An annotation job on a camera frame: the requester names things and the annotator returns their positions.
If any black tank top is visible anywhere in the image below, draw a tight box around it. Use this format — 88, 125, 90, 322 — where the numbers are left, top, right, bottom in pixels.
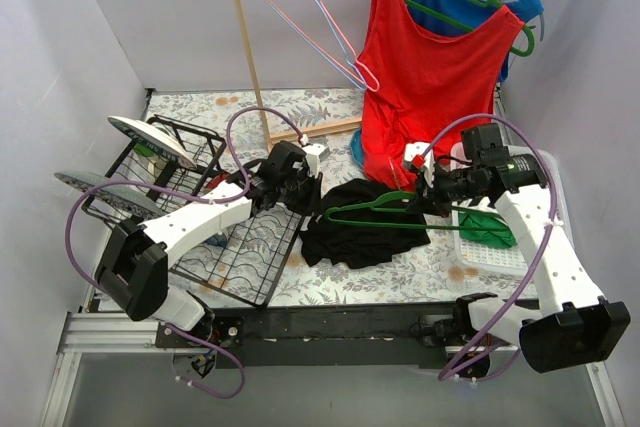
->
299, 179, 431, 269

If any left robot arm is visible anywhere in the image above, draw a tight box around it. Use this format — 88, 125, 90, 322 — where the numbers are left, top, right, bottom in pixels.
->
95, 141, 329, 347

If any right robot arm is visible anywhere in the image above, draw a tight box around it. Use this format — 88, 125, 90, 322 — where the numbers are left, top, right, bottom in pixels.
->
403, 123, 630, 373

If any red tank top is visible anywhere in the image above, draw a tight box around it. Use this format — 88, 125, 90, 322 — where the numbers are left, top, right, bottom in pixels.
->
359, 0, 524, 190

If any blue tank top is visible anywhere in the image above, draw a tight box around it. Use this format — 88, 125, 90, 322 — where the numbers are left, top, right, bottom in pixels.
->
408, 0, 544, 83

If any green garment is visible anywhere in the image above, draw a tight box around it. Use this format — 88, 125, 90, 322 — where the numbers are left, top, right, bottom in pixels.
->
458, 213, 517, 249

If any white plastic basket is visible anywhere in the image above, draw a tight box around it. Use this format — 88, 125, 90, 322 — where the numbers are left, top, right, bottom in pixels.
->
450, 141, 572, 277

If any teal dish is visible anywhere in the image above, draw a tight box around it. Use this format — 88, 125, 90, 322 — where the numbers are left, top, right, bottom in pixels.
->
349, 129, 364, 170

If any red bowl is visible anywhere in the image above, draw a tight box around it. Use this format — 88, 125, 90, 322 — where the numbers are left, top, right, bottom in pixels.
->
204, 173, 228, 191

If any blue patterned bowl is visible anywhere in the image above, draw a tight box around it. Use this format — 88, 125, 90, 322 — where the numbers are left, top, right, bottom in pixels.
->
205, 232, 228, 247

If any grey patterned plate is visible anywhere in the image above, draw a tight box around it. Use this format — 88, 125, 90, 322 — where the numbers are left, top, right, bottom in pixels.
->
54, 170, 164, 219

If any white green rimmed plate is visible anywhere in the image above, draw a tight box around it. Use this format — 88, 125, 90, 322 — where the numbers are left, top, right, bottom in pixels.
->
107, 116, 197, 169

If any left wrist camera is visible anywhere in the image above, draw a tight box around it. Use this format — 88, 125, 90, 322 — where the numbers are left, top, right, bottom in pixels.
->
302, 143, 330, 177

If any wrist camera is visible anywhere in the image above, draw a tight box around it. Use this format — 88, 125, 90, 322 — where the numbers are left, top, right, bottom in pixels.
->
403, 142, 435, 187
302, 143, 330, 177

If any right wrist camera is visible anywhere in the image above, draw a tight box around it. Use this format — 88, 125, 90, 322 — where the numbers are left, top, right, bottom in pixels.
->
403, 142, 435, 187

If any blue wire hanger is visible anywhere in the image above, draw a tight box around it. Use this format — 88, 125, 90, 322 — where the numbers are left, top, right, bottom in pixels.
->
244, 0, 369, 93

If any pink wire hanger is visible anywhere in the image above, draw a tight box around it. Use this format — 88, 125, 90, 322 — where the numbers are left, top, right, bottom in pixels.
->
259, 0, 381, 93

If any black wire dish rack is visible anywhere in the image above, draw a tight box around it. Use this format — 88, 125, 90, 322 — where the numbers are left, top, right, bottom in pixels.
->
56, 116, 327, 326

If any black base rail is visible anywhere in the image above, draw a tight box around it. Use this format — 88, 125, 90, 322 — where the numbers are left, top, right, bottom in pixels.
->
157, 299, 541, 368

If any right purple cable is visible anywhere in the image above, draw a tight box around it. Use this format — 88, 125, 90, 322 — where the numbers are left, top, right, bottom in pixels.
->
422, 114, 560, 382

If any purple cable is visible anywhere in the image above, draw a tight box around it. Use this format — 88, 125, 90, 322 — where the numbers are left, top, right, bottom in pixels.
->
422, 114, 560, 382
64, 106, 309, 401

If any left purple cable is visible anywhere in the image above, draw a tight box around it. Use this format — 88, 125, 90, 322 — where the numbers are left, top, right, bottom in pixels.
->
64, 106, 309, 401

